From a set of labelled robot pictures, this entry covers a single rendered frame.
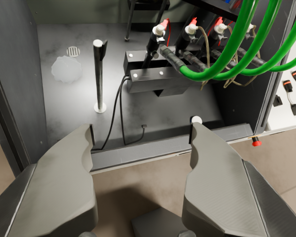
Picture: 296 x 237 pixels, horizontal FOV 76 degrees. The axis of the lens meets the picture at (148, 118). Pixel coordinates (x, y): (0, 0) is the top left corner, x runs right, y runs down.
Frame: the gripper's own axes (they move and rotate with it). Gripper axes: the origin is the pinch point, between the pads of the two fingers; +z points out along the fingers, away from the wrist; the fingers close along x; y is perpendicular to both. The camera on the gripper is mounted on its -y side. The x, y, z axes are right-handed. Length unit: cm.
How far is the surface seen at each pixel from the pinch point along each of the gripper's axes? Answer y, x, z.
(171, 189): 107, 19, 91
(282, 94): 16, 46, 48
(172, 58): -0.1, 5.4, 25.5
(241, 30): -5.5, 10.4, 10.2
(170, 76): 8.3, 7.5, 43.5
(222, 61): -1.9, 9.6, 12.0
